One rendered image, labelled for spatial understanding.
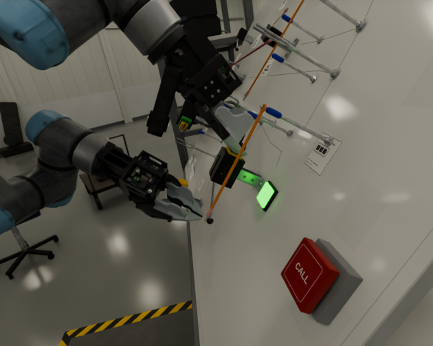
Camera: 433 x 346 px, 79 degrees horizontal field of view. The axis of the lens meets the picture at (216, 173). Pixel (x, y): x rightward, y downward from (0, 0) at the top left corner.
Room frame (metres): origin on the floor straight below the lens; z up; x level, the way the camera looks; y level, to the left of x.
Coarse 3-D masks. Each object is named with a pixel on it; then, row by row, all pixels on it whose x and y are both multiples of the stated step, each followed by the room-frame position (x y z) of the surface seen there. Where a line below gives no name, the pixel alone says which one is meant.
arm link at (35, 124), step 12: (36, 120) 0.50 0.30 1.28; (48, 120) 0.50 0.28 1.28; (60, 120) 0.51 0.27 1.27; (72, 120) 0.53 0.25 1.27; (36, 132) 0.49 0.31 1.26; (48, 132) 0.49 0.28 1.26; (60, 132) 0.49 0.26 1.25; (72, 132) 0.49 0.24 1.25; (84, 132) 0.49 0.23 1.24; (36, 144) 0.50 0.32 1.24; (48, 144) 0.48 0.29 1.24; (60, 144) 0.48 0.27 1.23; (72, 144) 0.47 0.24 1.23; (48, 156) 0.49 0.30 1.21; (60, 156) 0.48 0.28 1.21; (72, 156) 0.48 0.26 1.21
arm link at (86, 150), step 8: (88, 136) 0.49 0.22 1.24; (96, 136) 0.50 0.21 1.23; (80, 144) 0.47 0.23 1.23; (88, 144) 0.47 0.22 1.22; (96, 144) 0.48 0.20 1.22; (104, 144) 0.48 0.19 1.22; (80, 152) 0.47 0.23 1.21; (88, 152) 0.46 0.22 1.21; (96, 152) 0.46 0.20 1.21; (72, 160) 0.47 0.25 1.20; (80, 160) 0.46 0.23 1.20; (88, 160) 0.46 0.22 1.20; (96, 160) 0.46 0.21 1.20; (80, 168) 0.47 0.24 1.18; (88, 168) 0.46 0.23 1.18
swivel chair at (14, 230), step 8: (32, 216) 2.05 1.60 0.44; (16, 224) 1.97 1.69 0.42; (16, 232) 2.11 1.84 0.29; (16, 240) 2.10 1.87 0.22; (48, 240) 2.27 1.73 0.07; (56, 240) 2.32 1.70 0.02; (24, 248) 2.10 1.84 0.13; (32, 248) 2.15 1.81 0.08; (8, 256) 2.08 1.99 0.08; (16, 256) 2.08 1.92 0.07; (24, 256) 2.05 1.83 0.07; (48, 256) 2.03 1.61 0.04; (16, 264) 1.94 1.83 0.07; (8, 272) 1.85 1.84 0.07
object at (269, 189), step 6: (264, 186) 0.40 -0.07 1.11; (270, 186) 0.39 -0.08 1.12; (264, 192) 0.39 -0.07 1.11; (270, 192) 0.37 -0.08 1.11; (276, 192) 0.37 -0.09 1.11; (258, 198) 0.39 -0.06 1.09; (264, 198) 0.38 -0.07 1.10; (270, 198) 0.37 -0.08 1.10; (264, 204) 0.37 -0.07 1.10; (270, 204) 0.37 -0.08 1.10; (264, 210) 0.37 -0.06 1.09
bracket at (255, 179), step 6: (240, 174) 0.44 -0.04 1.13; (246, 174) 0.44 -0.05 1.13; (252, 174) 0.44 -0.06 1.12; (258, 174) 0.46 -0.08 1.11; (240, 180) 0.44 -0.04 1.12; (246, 180) 0.44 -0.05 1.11; (252, 180) 0.46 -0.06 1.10; (258, 180) 0.44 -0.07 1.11; (264, 180) 0.43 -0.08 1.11; (258, 186) 0.43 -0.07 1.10
